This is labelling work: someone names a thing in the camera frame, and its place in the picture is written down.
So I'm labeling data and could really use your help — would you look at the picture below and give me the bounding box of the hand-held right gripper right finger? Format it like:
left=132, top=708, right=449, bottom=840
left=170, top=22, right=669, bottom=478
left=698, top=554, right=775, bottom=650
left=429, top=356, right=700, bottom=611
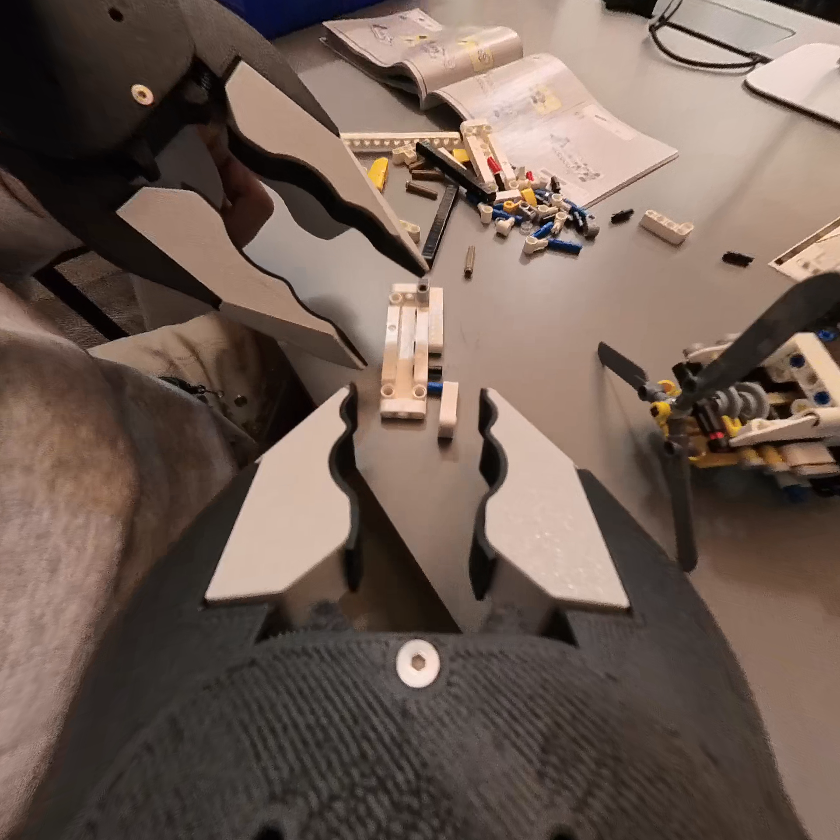
left=467, top=387, right=632, bottom=634

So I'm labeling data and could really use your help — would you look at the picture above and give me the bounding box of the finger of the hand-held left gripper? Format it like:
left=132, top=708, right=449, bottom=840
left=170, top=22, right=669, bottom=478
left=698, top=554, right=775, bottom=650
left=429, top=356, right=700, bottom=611
left=224, top=59, right=431, bottom=277
left=115, top=187, right=368, bottom=370

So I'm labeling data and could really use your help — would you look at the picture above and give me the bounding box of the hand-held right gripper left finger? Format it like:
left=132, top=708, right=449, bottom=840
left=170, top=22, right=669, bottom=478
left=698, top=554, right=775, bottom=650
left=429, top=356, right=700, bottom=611
left=203, top=385, right=364, bottom=623

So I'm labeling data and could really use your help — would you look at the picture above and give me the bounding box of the small white lego liftarm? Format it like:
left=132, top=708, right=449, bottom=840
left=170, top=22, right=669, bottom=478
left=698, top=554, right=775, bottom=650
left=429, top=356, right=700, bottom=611
left=427, top=381, right=460, bottom=439

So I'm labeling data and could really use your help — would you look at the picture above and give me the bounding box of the white lego panel assembly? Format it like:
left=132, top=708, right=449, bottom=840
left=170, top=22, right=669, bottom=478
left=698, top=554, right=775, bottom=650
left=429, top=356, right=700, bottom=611
left=379, top=278, right=446, bottom=421

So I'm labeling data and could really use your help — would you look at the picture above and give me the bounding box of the long white lego beam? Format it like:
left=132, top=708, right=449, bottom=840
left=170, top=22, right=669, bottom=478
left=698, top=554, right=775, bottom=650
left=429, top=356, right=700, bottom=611
left=340, top=129, right=466, bottom=153

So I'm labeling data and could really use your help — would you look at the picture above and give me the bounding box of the thick black lego beam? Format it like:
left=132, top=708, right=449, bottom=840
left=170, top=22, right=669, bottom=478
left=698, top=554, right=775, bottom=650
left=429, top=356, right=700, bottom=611
left=415, top=141, right=500, bottom=204

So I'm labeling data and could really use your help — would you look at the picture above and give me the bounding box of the thin black lego beam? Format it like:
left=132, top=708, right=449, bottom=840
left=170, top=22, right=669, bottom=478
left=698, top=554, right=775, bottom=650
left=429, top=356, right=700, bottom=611
left=421, top=184, right=462, bottom=271

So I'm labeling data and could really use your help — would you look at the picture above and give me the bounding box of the lego helicopter model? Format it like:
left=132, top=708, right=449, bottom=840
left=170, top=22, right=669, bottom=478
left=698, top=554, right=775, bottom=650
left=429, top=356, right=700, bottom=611
left=597, top=271, right=840, bottom=573

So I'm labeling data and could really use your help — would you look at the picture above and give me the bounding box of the pile of small lego pieces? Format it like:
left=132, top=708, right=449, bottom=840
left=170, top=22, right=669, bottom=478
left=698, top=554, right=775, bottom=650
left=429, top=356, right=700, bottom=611
left=478, top=167, right=601, bottom=258

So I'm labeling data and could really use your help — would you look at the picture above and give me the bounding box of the white L-shaped lego beam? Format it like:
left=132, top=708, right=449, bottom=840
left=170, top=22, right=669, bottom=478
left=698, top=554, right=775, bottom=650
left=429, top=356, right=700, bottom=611
left=638, top=209, right=695, bottom=245

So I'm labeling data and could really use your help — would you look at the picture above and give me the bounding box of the person's left hand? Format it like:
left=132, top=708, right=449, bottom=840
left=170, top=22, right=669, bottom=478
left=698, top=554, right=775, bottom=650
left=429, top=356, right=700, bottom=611
left=218, top=141, right=277, bottom=249

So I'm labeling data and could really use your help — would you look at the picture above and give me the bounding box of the open instruction booklet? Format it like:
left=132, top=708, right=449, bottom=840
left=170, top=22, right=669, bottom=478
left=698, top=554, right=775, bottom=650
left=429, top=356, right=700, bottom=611
left=320, top=9, right=680, bottom=210

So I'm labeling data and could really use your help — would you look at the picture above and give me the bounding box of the sticker sheet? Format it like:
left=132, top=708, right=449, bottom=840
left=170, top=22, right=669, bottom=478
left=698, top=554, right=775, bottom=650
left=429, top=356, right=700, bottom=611
left=768, top=220, right=840, bottom=278

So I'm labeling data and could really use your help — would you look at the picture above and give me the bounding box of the white monitor stand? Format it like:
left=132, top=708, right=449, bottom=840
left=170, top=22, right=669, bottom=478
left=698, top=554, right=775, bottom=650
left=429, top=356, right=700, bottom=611
left=743, top=42, right=840, bottom=127

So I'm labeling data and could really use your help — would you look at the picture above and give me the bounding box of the white lego frame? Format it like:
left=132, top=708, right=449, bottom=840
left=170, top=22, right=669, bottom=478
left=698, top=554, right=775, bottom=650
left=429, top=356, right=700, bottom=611
left=459, top=120, right=519, bottom=198

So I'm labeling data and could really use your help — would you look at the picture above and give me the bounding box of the black cable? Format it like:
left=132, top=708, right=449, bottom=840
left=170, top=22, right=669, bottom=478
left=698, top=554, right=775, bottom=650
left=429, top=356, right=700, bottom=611
left=648, top=0, right=772, bottom=68

